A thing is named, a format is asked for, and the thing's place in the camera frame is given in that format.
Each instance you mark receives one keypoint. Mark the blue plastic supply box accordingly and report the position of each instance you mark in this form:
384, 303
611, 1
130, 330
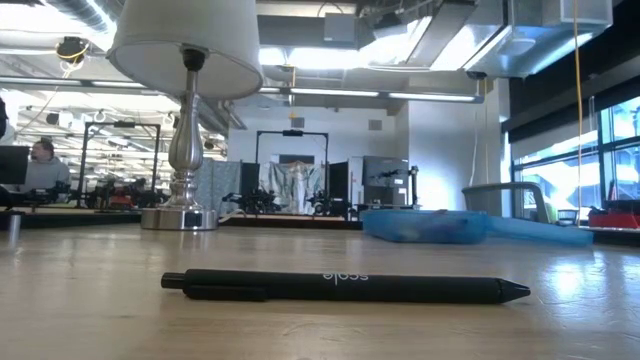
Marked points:
425, 227

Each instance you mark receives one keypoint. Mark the silver ceiling duct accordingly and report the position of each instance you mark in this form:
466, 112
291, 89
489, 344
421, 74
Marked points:
500, 40

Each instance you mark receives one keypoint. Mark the ceiling light strip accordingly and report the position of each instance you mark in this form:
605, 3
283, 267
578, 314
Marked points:
335, 92
430, 97

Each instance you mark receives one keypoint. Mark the person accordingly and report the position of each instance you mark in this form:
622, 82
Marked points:
47, 175

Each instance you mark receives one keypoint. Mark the grey draped cloth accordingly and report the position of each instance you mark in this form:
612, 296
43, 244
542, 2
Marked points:
295, 185

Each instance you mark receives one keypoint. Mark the black cabinet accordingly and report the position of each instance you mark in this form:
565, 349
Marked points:
385, 172

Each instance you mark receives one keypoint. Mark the grey ceiling box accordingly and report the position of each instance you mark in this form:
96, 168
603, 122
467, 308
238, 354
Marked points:
340, 27

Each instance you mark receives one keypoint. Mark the blue grey curtain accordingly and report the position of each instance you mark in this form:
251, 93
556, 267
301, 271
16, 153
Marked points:
215, 185

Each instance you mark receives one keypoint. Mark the grey office chair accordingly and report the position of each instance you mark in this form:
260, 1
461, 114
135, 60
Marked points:
500, 186

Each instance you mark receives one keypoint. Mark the black aluminium frame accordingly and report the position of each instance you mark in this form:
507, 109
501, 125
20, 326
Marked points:
75, 220

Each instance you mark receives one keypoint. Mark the black background robot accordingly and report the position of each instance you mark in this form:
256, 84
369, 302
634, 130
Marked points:
255, 202
327, 205

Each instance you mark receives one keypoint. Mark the red bin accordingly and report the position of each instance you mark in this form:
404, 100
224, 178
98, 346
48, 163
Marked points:
615, 220

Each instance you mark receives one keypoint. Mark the black ceiling device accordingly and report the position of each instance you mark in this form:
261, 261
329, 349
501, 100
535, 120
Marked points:
72, 50

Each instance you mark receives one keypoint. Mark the black monitor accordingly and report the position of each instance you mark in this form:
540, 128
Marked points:
12, 165

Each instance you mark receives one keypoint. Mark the table lamp white shade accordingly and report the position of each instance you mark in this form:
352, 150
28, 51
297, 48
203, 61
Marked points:
186, 150

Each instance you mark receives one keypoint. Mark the black pen white print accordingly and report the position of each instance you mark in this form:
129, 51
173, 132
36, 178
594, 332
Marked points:
350, 290

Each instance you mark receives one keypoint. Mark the black panel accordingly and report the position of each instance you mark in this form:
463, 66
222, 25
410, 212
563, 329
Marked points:
339, 180
250, 180

